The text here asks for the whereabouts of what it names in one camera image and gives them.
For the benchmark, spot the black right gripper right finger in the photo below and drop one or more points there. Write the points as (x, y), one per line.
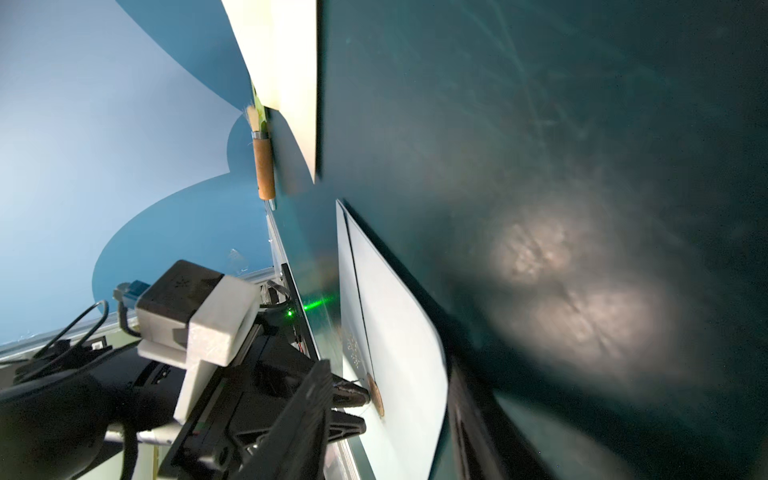
(486, 443)

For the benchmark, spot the cream yellow envelope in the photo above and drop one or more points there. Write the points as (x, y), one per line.
(278, 40)

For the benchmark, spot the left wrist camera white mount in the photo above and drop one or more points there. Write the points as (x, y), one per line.
(195, 319)

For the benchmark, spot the green garden fork wooden handle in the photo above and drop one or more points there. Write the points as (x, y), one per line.
(262, 149)

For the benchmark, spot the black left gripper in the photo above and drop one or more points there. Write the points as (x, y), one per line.
(244, 401)

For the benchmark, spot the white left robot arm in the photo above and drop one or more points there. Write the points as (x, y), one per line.
(62, 423)

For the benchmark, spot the light teal envelope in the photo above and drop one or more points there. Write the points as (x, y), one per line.
(390, 346)

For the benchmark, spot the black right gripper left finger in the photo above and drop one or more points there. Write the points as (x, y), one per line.
(296, 444)

